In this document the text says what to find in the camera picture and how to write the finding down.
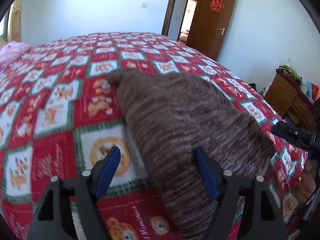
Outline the brown striped knit sweater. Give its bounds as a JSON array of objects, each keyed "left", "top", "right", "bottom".
[{"left": 107, "top": 69, "right": 276, "bottom": 239}]

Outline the clothes pile on cabinet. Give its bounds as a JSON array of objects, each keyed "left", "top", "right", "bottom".
[{"left": 276, "top": 64, "right": 303, "bottom": 85}]

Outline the person's right hand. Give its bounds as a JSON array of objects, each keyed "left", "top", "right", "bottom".
[{"left": 297, "top": 159, "right": 316, "bottom": 205}]

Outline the brown wooden cabinet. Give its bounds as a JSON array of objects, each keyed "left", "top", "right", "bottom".
[{"left": 264, "top": 74, "right": 316, "bottom": 131}]

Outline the red gift bag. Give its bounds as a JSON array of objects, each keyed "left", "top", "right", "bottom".
[{"left": 306, "top": 81, "right": 320, "bottom": 101}]

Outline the red white patterned bedspread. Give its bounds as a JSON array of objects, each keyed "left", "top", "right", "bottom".
[{"left": 0, "top": 31, "right": 316, "bottom": 240}]

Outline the red double happiness decoration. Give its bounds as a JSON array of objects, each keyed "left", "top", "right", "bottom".
[{"left": 210, "top": 0, "right": 224, "bottom": 12}]

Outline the brown wooden door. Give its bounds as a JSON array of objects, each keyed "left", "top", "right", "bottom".
[{"left": 186, "top": 0, "right": 236, "bottom": 60}]

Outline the pink pillow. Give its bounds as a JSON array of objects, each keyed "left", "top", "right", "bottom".
[{"left": 0, "top": 41, "right": 31, "bottom": 70}]

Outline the silver door handle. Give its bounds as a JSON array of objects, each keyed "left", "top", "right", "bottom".
[{"left": 218, "top": 28, "right": 225, "bottom": 36}]

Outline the window with frame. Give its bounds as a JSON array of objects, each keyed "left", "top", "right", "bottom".
[{"left": 0, "top": 10, "right": 10, "bottom": 40}]

